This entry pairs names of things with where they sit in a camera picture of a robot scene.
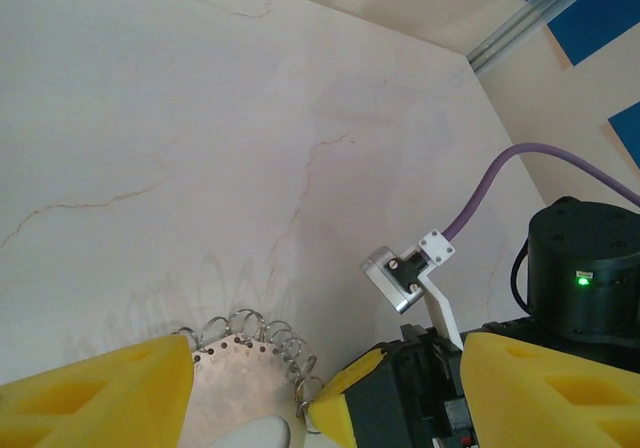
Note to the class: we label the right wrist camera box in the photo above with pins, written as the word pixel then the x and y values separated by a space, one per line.
pixel 395 293

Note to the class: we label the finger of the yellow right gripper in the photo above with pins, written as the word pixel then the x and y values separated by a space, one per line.
pixel 330 410

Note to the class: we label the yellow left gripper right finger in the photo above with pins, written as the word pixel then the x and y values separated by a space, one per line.
pixel 525 408

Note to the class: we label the metal coil spring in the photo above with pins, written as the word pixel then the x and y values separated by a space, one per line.
pixel 240 393

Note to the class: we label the aluminium frame post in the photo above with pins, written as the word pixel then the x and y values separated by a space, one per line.
pixel 530 16

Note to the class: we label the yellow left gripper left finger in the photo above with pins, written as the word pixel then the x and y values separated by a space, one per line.
pixel 75 408

